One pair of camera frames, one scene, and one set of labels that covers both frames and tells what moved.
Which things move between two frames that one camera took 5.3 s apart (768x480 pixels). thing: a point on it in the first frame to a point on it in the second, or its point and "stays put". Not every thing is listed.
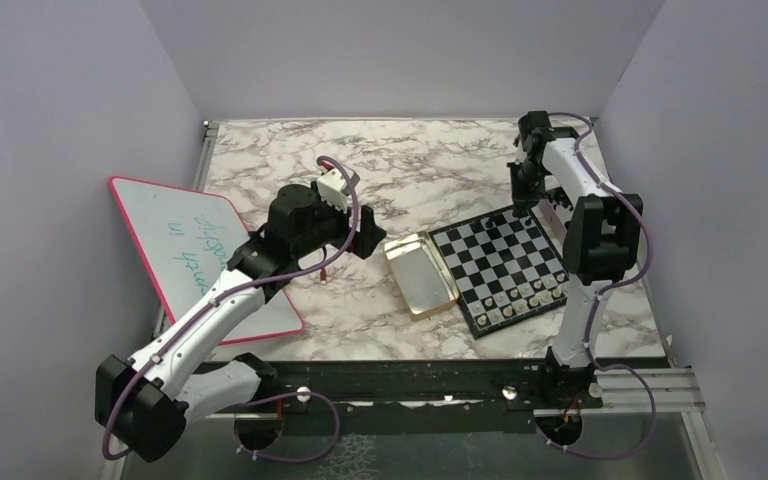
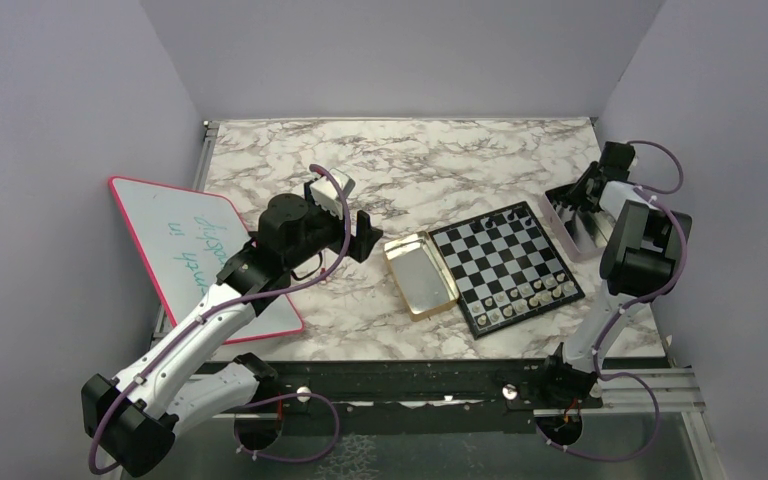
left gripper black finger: (365, 240) stays put
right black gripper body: (526, 182) to (578, 193)
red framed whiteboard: (186, 239) stays put
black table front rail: (421, 398) stays put
